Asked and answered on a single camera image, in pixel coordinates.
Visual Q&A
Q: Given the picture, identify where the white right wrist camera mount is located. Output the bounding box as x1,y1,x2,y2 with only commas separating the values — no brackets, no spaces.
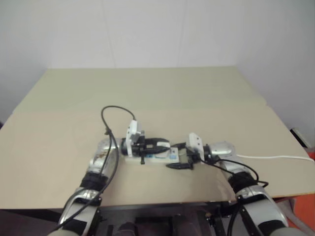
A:
185,132,205,163

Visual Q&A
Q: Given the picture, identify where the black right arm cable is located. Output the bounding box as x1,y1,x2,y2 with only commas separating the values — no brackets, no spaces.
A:
211,158,270,236

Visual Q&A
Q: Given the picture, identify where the white power strip cable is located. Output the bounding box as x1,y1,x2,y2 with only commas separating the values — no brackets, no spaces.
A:
235,153,315,164

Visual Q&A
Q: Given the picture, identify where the white charger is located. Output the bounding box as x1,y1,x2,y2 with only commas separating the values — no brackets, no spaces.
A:
156,141,171,156

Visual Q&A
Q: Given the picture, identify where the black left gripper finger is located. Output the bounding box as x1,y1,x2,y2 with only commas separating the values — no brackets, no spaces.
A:
145,137,171,146
147,146,171,154

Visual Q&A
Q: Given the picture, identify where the white power strip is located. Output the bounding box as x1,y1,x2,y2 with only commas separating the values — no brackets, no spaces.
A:
125,147,180,166

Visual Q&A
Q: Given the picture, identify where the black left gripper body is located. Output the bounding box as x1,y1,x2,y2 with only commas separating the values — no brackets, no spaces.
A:
131,137,149,165

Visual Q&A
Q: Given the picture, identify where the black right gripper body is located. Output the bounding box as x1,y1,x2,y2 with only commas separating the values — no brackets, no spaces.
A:
186,149,201,171

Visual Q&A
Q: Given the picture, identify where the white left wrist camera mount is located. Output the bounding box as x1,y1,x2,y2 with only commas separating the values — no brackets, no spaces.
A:
125,119,146,158

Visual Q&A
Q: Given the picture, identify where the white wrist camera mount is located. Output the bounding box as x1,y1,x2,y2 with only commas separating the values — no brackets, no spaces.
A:
185,132,205,163
125,119,146,158

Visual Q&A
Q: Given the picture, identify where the dark rounded shape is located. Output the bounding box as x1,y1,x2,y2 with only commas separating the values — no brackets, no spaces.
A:
116,222,139,236

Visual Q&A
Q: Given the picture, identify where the orange object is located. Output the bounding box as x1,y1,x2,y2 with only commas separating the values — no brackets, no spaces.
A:
292,188,315,236

